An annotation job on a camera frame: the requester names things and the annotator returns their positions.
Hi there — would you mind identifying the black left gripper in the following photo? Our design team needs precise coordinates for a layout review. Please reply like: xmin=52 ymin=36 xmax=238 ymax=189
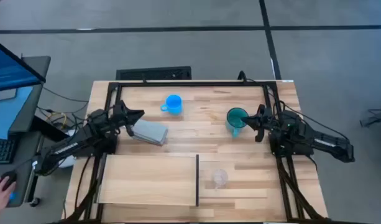
xmin=110 ymin=100 xmax=145 ymax=138

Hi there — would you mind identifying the clear glass cup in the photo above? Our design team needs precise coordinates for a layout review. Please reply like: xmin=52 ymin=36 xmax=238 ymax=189
xmin=211 ymin=169 xmax=229 ymax=190

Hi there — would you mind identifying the yellow cable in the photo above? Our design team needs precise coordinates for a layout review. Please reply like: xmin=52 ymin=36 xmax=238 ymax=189
xmin=46 ymin=111 xmax=68 ymax=129

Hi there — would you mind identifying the black floor cable bundle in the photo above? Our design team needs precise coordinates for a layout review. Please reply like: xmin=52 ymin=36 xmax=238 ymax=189
xmin=359 ymin=108 xmax=381 ymax=128

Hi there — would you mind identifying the person's hand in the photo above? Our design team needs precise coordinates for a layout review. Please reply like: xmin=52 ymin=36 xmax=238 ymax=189
xmin=0 ymin=176 xmax=17 ymax=224

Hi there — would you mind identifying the teal mug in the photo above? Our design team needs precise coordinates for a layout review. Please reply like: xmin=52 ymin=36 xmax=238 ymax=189
xmin=226 ymin=107 xmax=249 ymax=139

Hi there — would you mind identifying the grey rolling computer desk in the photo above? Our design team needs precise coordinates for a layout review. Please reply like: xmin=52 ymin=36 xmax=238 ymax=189
xmin=0 ymin=55 xmax=52 ymax=208

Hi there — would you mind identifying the black computer monitor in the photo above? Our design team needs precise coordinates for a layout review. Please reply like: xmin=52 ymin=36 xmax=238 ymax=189
xmin=0 ymin=36 xmax=47 ymax=93

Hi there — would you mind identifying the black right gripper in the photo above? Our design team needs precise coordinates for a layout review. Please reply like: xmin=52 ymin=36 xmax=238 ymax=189
xmin=239 ymin=104 xmax=273 ymax=142

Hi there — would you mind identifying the grey folded cloth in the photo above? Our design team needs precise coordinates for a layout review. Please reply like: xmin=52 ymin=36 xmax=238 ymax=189
xmin=129 ymin=119 xmax=168 ymax=146

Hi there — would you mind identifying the black computer mouse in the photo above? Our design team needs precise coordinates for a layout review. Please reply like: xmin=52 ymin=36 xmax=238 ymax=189
xmin=0 ymin=170 xmax=18 ymax=200

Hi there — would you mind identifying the blue plastic cup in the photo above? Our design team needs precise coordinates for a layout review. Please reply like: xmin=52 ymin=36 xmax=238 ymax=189
xmin=160 ymin=94 xmax=183 ymax=116

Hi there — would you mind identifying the white box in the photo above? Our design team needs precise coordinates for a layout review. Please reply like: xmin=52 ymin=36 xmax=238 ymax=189
xmin=58 ymin=129 xmax=76 ymax=169

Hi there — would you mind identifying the light wooden shelf board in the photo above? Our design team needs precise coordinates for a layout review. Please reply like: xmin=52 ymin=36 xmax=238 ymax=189
xmin=96 ymin=154 xmax=200 ymax=207

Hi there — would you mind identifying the black keyboard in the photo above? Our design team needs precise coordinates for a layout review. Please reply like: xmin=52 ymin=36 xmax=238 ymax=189
xmin=0 ymin=138 xmax=17 ymax=165

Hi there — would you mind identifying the black desk base bar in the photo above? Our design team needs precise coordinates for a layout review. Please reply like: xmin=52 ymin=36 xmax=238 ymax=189
xmin=31 ymin=115 xmax=70 ymax=142

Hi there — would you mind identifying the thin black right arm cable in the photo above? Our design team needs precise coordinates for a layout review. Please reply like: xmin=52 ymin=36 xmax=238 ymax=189
xmin=269 ymin=90 xmax=351 ymax=142

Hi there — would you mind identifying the black aluminium table frame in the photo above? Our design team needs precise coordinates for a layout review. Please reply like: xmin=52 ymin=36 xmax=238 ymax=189
xmin=62 ymin=80 xmax=329 ymax=224

